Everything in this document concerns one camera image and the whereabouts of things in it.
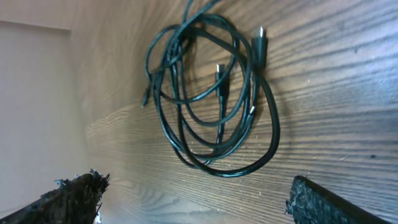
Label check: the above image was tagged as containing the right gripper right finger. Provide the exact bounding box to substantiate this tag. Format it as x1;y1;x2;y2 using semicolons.
285;175;386;224

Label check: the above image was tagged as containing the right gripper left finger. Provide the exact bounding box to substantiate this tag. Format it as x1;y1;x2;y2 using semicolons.
1;169;110;224

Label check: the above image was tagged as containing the black USB cable bundle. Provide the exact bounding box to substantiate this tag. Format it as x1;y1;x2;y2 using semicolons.
141;0;281;179

